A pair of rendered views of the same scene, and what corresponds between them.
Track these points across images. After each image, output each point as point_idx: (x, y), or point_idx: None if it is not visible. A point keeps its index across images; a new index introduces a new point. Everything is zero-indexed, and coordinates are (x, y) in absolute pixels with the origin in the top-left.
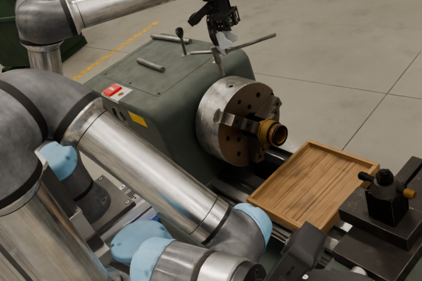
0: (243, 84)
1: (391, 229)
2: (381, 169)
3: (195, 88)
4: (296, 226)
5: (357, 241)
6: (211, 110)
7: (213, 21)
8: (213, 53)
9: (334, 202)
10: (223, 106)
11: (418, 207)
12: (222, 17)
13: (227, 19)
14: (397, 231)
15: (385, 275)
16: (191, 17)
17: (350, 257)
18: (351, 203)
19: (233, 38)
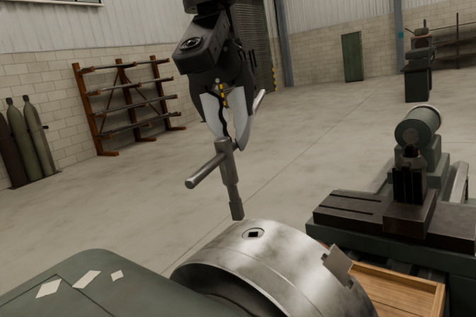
0: (252, 220)
1: (429, 195)
2: (409, 144)
3: (231, 309)
4: (440, 306)
5: (447, 226)
6: (320, 279)
7: (244, 49)
8: (231, 151)
9: (372, 281)
10: (319, 243)
11: (380, 204)
12: (249, 42)
13: (253, 49)
14: (429, 193)
15: (472, 210)
16: (205, 39)
17: (472, 228)
18: (410, 215)
19: (224, 117)
